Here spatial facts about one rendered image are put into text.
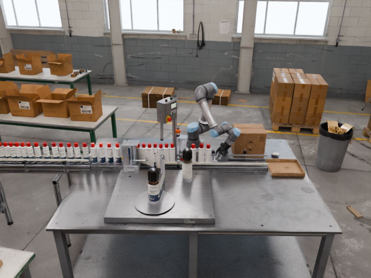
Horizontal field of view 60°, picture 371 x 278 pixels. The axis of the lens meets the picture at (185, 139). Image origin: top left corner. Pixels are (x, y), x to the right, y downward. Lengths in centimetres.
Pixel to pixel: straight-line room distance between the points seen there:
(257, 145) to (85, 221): 171
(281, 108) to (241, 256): 346
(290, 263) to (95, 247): 174
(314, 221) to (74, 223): 176
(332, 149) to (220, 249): 240
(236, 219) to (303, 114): 384
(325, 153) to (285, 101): 143
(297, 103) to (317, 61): 237
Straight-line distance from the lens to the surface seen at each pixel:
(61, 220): 258
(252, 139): 314
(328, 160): 491
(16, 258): 244
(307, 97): 594
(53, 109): 460
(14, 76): 706
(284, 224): 251
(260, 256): 310
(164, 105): 276
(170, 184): 271
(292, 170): 317
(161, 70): 836
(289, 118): 606
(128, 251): 310
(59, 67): 679
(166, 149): 292
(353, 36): 820
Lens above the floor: 239
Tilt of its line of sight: 26 degrees down
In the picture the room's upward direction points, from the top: straight up
